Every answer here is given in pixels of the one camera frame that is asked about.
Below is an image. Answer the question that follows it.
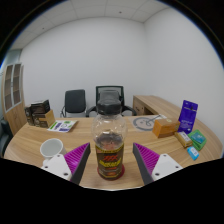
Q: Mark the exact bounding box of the white and green leaflet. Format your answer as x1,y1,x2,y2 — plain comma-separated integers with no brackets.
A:
46,119,78,133

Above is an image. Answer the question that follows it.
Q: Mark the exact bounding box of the clear bottle with black cap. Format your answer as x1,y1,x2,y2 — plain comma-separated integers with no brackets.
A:
91,89,128,181

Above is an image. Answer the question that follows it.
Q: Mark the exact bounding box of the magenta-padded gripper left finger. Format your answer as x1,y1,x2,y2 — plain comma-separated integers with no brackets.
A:
41,142,92,185

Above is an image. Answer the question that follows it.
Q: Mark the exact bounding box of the tan cardboard box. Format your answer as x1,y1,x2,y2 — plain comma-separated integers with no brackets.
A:
33,109,56,129

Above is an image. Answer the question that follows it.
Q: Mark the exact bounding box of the grey mesh office chair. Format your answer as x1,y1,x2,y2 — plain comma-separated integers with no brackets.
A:
85,85,138,118

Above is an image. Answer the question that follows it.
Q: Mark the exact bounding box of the small blue box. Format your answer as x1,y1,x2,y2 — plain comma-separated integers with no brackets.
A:
186,145,200,161

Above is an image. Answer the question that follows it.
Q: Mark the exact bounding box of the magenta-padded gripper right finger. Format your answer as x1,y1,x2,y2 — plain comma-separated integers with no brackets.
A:
132,142,184,186

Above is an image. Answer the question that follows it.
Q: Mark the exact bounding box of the white mug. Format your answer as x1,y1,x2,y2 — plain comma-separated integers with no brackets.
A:
39,138,67,168

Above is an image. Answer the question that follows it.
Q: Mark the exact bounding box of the purple standing card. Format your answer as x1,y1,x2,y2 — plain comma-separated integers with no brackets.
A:
177,99,199,135

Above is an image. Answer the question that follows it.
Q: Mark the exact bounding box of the wooden cabinet with glass doors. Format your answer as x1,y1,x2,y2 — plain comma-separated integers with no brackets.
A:
0,62,28,136

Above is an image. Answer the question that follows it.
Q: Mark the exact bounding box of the small beige box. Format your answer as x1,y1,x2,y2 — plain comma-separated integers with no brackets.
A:
174,130,194,149

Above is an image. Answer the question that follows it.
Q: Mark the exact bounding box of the black office chair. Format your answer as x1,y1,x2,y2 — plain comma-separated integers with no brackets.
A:
60,89,87,118

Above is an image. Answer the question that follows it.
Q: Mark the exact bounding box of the orange box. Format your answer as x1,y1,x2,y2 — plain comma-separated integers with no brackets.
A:
152,118,181,139

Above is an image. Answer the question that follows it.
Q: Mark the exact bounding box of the green box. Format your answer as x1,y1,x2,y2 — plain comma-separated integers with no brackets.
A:
187,129,208,152

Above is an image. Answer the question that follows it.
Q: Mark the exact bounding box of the black leather sofa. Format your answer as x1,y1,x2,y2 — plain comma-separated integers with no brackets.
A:
0,118,14,158

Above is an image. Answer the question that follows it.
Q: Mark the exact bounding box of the wooden side desk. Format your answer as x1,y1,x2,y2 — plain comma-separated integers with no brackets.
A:
132,94,184,118

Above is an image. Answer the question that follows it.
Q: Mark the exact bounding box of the wide dark brown box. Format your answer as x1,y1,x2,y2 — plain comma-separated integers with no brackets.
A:
30,99,51,115

